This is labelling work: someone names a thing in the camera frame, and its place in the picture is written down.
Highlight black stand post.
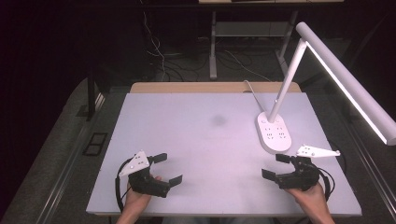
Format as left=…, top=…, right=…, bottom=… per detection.
left=86, top=69, right=96, bottom=121

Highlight metal frame desk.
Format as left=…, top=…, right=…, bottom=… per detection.
left=198, top=0, right=346, bottom=80

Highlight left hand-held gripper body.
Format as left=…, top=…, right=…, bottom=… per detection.
left=119, top=150, right=172, bottom=199

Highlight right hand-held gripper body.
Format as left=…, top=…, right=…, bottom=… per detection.
left=275, top=144, right=341, bottom=191

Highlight black floor cables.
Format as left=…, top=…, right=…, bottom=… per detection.
left=162, top=36, right=281, bottom=82

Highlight white hanging cable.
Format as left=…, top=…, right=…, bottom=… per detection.
left=139, top=0, right=166, bottom=82

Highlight white desk lamp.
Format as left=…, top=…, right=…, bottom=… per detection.
left=255, top=21, right=396, bottom=155

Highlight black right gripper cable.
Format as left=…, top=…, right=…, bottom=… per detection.
left=317, top=167, right=336, bottom=202

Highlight black floor frame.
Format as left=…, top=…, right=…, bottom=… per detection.
left=81, top=132, right=108, bottom=157

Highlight person's right hand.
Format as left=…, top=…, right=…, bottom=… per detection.
left=284, top=181, right=328, bottom=217

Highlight person's left hand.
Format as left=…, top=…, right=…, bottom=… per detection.
left=124, top=175, right=163, bottom=217

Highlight white lamp cable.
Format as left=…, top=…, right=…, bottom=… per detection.
left=243, top=79, right=267, bottom=114

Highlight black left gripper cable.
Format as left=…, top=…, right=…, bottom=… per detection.
left=114, top=158, right=133, bottom=213

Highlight white foam board mat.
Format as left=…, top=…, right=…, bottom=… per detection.
left=86, top=91, right=362, bottom=217

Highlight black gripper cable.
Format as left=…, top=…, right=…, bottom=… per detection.
left=317, top=167, right=336, bottom=202
left=114, top=158, right=133, bottom=213

